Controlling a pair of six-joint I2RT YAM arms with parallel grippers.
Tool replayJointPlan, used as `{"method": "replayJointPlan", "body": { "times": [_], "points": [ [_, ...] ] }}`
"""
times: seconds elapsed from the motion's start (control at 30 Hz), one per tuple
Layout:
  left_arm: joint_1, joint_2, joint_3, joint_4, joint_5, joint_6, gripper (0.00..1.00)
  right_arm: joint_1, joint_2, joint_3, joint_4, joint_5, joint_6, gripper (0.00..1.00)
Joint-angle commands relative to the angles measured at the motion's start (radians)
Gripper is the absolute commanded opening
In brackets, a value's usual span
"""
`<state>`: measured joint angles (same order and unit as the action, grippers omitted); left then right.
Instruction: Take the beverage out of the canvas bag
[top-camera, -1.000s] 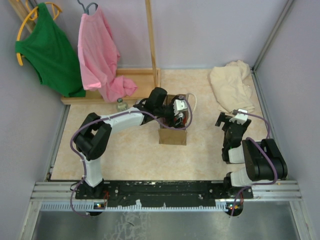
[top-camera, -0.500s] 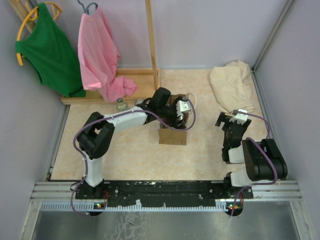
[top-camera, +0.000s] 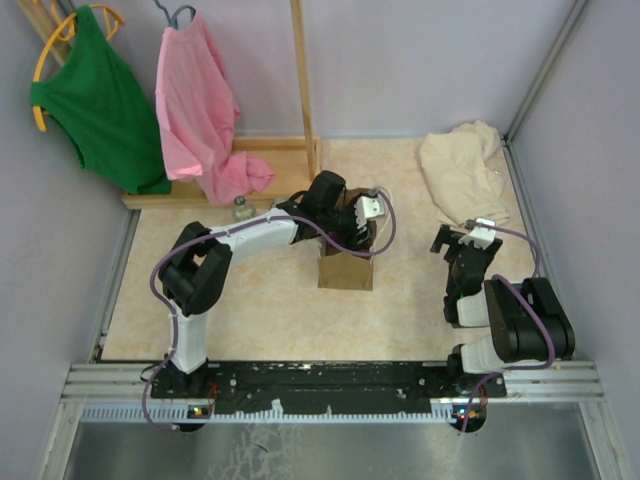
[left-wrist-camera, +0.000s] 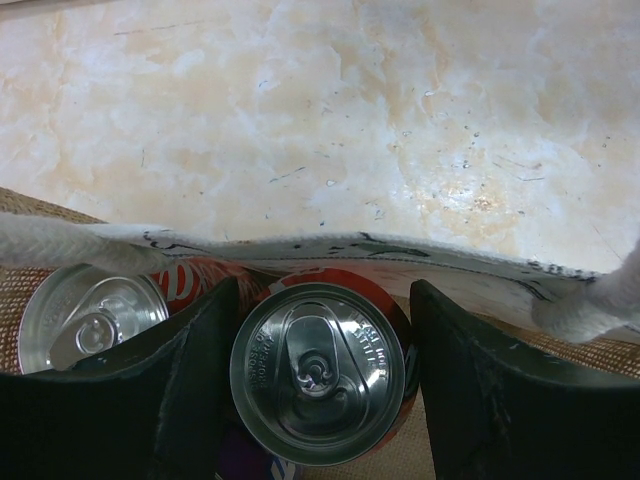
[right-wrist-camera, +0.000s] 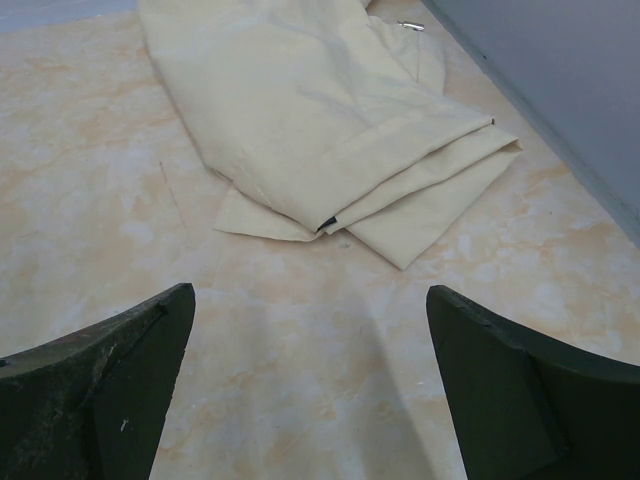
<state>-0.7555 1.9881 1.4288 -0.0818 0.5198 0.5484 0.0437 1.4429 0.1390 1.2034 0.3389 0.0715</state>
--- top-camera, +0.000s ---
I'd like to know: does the green glass bottle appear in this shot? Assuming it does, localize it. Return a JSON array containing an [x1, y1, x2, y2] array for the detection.
[[232, 196, 257, 223]]

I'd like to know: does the yellow clothes hanger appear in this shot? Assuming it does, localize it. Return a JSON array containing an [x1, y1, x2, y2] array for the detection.
[[31, 3, 125, 133]]

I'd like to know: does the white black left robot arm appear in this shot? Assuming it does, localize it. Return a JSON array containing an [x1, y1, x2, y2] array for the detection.
[[150, 171, 388, 397]]

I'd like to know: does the green tank top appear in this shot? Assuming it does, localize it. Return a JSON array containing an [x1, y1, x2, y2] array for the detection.
[[30, 4, 172, 195]]

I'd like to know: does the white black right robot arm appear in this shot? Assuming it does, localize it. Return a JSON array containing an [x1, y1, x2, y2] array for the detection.
[[431, 219, 575, 396]]

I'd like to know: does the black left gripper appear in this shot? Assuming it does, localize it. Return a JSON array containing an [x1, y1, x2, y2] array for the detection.
[[319, 193, 372, 253]]

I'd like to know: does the beige crumpled cloth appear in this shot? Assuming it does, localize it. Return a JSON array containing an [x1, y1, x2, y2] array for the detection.
[[418, 120, 509, 226]]

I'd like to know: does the brown canvas bag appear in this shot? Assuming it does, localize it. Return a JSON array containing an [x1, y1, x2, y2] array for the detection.
[[318, 211, 392, 291]]

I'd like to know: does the silver top purple can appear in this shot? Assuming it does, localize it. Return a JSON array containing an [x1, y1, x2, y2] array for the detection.
[[270, 198, 288, 209]]

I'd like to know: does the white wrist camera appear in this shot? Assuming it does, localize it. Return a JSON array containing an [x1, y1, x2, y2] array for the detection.
[[458, 218, 496, 250], [354, 195, 387, 228]]

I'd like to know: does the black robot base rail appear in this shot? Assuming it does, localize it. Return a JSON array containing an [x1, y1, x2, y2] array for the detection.
[[150, 361, 482, 415]]

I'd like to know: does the grey clothes hanger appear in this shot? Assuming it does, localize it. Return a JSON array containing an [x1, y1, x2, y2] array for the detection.
[[154, 0, 197, 30]]

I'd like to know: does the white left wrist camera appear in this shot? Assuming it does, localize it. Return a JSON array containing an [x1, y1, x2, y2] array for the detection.
[[354, 195, 387, 228]]

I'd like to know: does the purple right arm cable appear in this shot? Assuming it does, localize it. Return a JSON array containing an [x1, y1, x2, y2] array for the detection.
[[459, 219, 557, 434]]

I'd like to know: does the pink t-shirt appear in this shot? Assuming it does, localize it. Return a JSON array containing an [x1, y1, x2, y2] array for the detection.
[[155, 14, 275, 205]]

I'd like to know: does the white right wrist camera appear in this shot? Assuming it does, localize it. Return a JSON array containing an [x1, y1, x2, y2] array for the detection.
[[458, 218, 496, 250]]

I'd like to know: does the aluminium frame rail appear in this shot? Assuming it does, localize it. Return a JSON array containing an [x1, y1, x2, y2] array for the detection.
[[61, 361, 604, 403]]

